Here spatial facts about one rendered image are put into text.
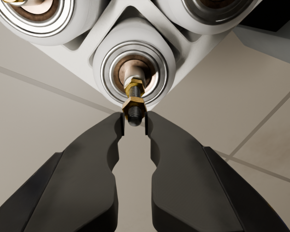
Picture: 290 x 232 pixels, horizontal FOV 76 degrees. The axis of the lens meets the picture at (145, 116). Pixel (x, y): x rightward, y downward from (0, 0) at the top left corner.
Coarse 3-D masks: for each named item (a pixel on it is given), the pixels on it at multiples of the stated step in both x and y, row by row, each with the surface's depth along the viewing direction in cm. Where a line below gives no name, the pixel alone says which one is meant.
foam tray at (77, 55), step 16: (112, 0) 23; (128, 0) 23; (144, 0) 23; (112, 16) 24; (128, 16) 34; (144, 16) 34; (160, 16) 24; (96, 32) 25; (160, 32) 35; (176, 32) 25; (192, 32) 30; (224, 32) 26; (48, 48) 26; (64, 48) 26; (80, 48) 26; (96, 48) 30; (176, 48) 29; (192, 48) 26; (208, 48) 27; (64, 64) 27; (80, 64) 27; (176, 64) 28; (192, 64) 28; (176, 80) 29
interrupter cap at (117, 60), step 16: (112, 48) 19; (128, 48) 19; (144, 48) 19; (112, 64) 20; (128, 64) 20; (144, 64) 20; (160, 64) 20; (112, 80) 21; (160, 80) 21; (112, 96) 22; (144, 96) 22
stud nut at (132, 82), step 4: (132, 80) 17; (136, 80) 17; (128, 84) 17; (132, 84) 17; (136, 84) 17; (140, 84) 17; (124, 88) 17; (128, 88) 17; (140, 88) 17; (144, 88) 18; (128, 92) 17; (140, 92) 17; (144, 92) 17; (128, 96) 17; (140, 96) 17
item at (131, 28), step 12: (120, 24) 25; (132, 24) 22; (144, 24) 24; (108, 36) 19; (120, 36) 19; (132, 36) 19; (144, 36) 19; (156, 36) 19; (108, 48) 19; (168, 48) 20; (96, 60) 20; (168, 60) 20; (96, 72) 21; (96, 84) 22; (168, 84) 22; (108, 96) 22
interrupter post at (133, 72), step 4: (128, 68) 20; (132, 68) 20; (136, 68) 20; (140, 68) 20; (128, 72) 19; (132, 72) 18; (136, 72) 18; (140, 72) 19; (128, 76) 18; (132, 76) 18; (136, 76) 18; (140, 76) 18; (144, 76) 19; (124, 80) 18; (128, 80) 18; (140, 80) 18; (144, 80) 18; (124, 84) 18; (144, 84) 18
